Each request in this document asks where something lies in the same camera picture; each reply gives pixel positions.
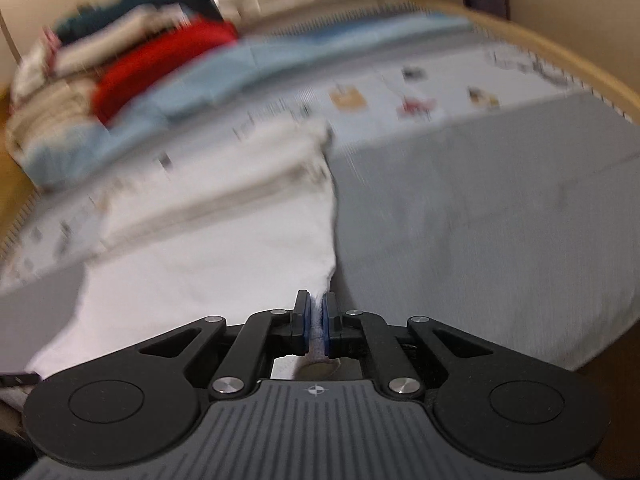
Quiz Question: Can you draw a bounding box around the dark cloth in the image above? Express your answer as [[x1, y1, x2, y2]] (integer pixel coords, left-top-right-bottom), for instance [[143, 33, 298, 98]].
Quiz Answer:
[[54, 0, 222, 45]]

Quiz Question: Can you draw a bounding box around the wooden bed frame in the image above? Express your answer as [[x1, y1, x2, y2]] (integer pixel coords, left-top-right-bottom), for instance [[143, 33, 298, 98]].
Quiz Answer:
[[0, 0, 640, 223]]

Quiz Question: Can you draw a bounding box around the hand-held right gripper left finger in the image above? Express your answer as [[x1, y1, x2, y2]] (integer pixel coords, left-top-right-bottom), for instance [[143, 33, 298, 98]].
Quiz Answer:
[[137, 289, 313, 401]]

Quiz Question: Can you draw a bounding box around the red blanket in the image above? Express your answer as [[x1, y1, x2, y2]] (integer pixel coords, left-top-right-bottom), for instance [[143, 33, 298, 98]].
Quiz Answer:
[[92, 20, 240, 125]]

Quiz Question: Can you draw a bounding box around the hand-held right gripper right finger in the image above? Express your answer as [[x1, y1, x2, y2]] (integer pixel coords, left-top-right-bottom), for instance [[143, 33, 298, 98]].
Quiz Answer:
[[322, 292, 493, 401]]

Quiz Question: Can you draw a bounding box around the light blue blanket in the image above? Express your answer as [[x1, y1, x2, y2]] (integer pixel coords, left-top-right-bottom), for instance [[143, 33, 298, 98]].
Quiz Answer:
[[20, 12, 476, 190]]

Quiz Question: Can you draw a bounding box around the white long-sleeve shirt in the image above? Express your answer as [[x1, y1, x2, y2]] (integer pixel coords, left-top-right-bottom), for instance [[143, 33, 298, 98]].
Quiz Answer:
[[25, 120, 340, 382]]

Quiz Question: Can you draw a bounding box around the cream folded blanket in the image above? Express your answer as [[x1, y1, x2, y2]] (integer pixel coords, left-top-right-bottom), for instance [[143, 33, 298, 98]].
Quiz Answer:
[[5, 5, 201, 163]]

